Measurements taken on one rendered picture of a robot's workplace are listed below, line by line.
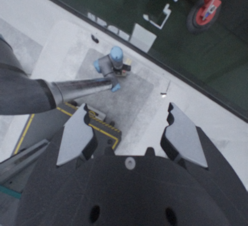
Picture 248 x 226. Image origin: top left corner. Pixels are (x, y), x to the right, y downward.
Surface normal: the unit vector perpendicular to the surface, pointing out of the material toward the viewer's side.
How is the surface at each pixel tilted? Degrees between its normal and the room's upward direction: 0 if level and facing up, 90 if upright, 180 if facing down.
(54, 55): 10
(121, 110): 0
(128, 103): 0
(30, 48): 0
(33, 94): 55
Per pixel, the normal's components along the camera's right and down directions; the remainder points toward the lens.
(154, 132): 0.18, 0.18
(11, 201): 0.51, -0.86
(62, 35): -0.15, 0.00
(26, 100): 0.80, 0.26
